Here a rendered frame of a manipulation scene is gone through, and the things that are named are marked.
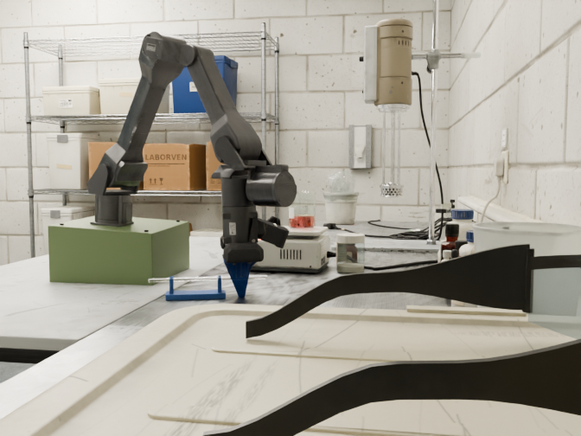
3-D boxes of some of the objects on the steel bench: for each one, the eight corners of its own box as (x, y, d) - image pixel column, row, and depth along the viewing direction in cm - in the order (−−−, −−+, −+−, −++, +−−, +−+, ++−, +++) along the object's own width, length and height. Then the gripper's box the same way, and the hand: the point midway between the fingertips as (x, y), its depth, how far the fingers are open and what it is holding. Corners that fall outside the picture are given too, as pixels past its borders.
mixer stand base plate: (329, 250, 168) (329, 246, 168) (337, 241, 187) (337, 238, 187) (444, 253, 163) (444, 248, 163) (439, 243, 182) (439, 240, 182)
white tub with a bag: (354, 226, 239) (354, 169, 238) (318, 224, 244) (318, 169, 242) (362, 222, 253) (362, 169, 251) (328, 221, 257) (328, 169, 256)
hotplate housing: (227, 271, 133) (227, 234, 133) (245, 262, 146) (245, 227, 146) (330, 275, 128) (330, 236, 128) (340, 265, 141) (340, 230, 140)
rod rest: (165, 301, 103) (164, 279, 103) (166, 297, 107) (165, 276, 106) (226, 298, 105) (226, 278, 104) (225, 295, 108) (225, 274, 108)
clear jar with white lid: (368, 271, 133) (369, 234, 133) (357, 275, 128) (358, 236, 128) (343, 268, 136) (343, 232, 136) (331, 272, 131) (331, 234, 130)
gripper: (218, 202, 114) (221, 286, 115) (222, 210, 96) (226, 310, 97) (252, 201, 115) (254, 285, 116) (263, 208, 96) (265, 308, 98)
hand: (240, 277), depth 106 cm, fingers closed
